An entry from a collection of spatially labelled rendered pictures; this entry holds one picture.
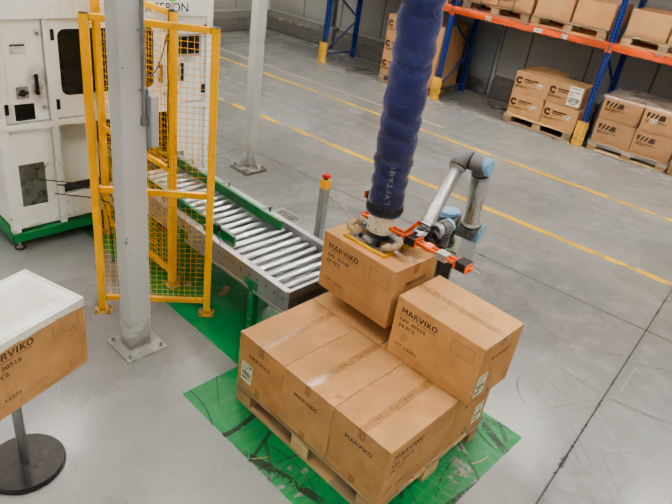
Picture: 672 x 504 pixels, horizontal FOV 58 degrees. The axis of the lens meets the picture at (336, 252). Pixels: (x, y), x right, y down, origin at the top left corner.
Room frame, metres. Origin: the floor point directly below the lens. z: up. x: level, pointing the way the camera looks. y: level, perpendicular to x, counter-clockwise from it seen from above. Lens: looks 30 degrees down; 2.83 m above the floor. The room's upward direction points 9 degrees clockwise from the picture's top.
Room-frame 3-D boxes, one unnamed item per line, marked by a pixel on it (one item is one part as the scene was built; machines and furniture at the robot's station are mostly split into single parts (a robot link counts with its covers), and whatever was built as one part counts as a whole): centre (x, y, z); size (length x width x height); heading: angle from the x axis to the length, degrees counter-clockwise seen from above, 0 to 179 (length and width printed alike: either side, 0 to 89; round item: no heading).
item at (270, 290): (4.07, 1.15, 0.50); 2.31 x 0.05 x 0.19; 50
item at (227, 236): (4.34, 1.38, 0.60); 1.60 x 0.10 x 0.09; 50
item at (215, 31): (3.66, 1.28, 1.05); 0.87 x 0.10 x 2.10; 102
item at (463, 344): (2.89, -0.75, 0.74); 0.60 x 0.40 x 0.40; 49
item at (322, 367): (2.89, -0.28, 0.34); 1.20 x 1.00 x 0.40; 50
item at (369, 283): (3.31, -0.27, 0.87); 0.60 x 0.40 x 0.40; 48
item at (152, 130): (3.34, 1.20, 1.62); 0.20 x 0.05 x 0.30; 50
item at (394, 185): (3.33, -0.24, 1.80); 0.22 x 0.22 x 1.04
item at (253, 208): (4.75, 1.04, 0.60); 1.60 x 0.10 x 0.09; 50
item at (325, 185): (4.31, 0.16, 0.50); 0.07 x 0.07 x 1.00; 50
